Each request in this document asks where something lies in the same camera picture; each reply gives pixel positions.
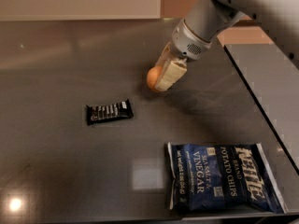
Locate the blue kettle chips bag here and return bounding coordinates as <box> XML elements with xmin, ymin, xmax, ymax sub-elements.
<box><xmin>167</xmin><ymin>143</ymin><xmax>287</xmax><ymax>214</ymax></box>

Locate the black rxbar chocolate bar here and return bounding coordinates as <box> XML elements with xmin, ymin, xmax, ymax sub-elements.
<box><xmin>86</xmin><ymin>100</ymin><xmax>134</xmax><ymax>125</ymax></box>

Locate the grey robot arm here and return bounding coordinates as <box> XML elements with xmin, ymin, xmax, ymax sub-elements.
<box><xmin>147</xmin><ymin>0</ymin><xmax>299</xmax><ymax>91</ymax></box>

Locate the grey side table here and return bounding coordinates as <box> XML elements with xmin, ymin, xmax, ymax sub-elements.
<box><xmin>224</xmin><ymin>44</ymin><xmax>299</xmax><ymax>171</ymax></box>

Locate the orange fruit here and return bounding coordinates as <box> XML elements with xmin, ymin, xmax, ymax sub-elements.
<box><xmin>147</xmin><ymin>66</ymin><xmax>163</xmax><ymax>92</ymax></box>

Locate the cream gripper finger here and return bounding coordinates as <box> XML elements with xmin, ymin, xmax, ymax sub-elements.
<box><xmin>154</xmin><ymin>58</ymin><xmax>187</xmax><ymax>91</ymax></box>
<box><xmin>155</xmin><ymin>43</ymin><xmax>172</xmax><ymax>66</ymax></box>

